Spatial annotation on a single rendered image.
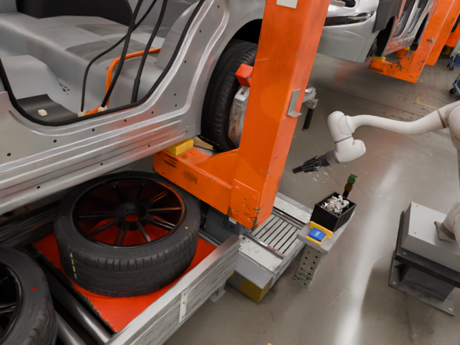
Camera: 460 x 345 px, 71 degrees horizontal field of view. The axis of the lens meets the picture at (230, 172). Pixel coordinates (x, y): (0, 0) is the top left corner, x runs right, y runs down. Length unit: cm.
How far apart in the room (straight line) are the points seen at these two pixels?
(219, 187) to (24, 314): 86
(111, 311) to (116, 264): 23
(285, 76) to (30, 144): 87
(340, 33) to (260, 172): 312
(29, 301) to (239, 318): 100
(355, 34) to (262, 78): 316
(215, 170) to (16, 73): 113
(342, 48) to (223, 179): 310
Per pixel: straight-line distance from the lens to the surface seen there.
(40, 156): 123
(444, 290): 240
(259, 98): 124
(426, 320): 232
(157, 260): 140
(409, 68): 533
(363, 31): 436
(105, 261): 139
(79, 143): 129
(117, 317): 151
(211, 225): 199
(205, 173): 155
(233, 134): 177
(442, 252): 217
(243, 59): 177
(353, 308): 211
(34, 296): 134
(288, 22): 116
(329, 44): 429
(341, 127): 192
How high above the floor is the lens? 153
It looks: 32 degrees down
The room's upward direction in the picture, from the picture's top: 10 degrees clockwise
